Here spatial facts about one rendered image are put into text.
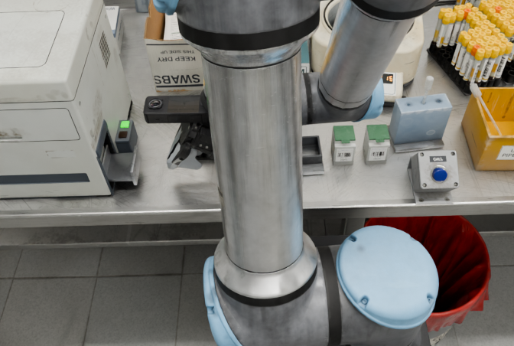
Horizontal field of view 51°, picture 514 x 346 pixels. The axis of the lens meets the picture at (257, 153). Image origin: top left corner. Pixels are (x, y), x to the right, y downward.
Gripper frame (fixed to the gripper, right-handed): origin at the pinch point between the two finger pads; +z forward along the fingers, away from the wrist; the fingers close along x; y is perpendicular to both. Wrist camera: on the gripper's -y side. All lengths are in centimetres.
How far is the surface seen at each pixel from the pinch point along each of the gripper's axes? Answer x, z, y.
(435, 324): -10, 17, 79
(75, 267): 30, 105, 1
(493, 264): 27, 32, 130
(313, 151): 4.3, -11.2, 26.0
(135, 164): -0.6, 2.7, -5.5
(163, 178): -0.3, 4.9, 0.8
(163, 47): 24.9, -5.8, -6.0
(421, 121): 6.5, -26.6, 41.4
